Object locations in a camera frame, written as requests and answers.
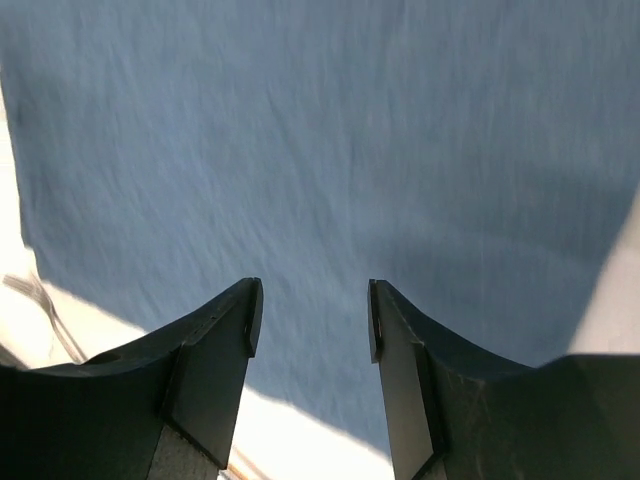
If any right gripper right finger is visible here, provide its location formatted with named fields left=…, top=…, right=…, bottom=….
left=368, top=280, right=639, bottom=479

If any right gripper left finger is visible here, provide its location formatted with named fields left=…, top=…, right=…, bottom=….
left=1, top=278, right=263, bottom=479

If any blue cloth napkin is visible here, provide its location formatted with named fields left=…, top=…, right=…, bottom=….
left=1, top=1, right=639, bottom=450

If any silver fork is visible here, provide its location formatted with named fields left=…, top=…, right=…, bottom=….
left=2, top=274, right=88, bottom=364

